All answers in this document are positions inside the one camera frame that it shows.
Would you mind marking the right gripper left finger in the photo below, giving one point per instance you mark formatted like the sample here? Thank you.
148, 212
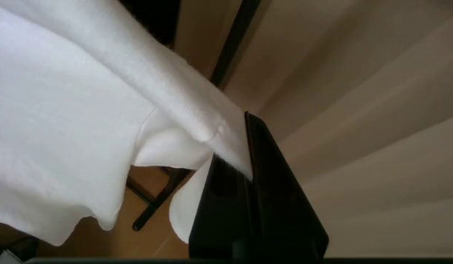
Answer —
219, 220

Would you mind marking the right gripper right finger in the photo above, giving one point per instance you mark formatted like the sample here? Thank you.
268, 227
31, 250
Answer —
285, 220

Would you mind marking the white garment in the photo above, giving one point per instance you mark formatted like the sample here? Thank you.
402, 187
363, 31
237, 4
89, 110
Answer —
65, 128

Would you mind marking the black shorts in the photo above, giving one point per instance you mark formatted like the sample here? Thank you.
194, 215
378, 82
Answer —
153, 18

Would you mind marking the black clothes rack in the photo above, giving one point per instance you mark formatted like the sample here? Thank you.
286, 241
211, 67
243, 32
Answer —
232, 44

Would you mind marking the beige curtain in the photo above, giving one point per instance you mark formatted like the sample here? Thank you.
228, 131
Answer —
358, 110

